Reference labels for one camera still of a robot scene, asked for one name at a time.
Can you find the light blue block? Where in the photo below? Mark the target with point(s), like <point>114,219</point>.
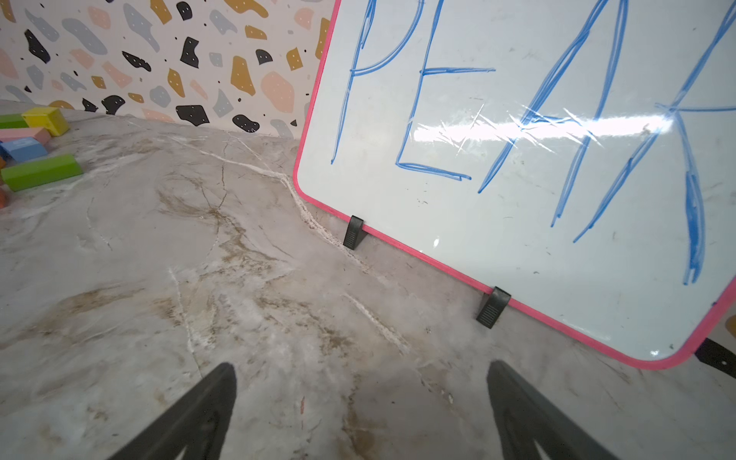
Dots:
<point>24,149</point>

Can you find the pink framed whiteboard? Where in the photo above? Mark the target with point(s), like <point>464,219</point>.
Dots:
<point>578,155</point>

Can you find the yellow block far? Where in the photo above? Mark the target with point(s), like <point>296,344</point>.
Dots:
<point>49,118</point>

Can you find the black whiteboard stand foot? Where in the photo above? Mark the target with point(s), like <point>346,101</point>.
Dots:
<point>355,233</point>

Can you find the long pink block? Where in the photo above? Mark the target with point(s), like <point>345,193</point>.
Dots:
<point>11,134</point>

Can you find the long green block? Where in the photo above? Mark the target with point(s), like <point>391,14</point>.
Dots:
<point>41,172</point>

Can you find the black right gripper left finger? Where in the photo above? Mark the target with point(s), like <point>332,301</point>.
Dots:
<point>195,426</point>

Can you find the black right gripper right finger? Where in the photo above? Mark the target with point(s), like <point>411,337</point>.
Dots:
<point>530,426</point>

